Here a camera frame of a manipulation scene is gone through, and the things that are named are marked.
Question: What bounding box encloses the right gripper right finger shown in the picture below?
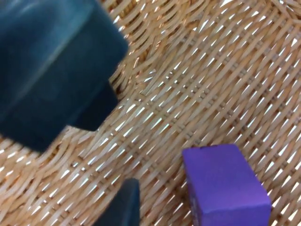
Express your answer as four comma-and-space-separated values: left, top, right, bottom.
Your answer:
93, 178, 141, 226

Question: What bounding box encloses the pale brown wicker basket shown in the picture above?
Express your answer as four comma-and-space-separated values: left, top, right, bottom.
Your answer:
0, 0, 301, 226

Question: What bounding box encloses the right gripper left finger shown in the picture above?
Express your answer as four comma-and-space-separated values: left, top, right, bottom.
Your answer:
66, 79, 119, 132

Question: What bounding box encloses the purple triangular block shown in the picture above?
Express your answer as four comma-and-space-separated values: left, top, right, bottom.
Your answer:
182, 144, 272, 226

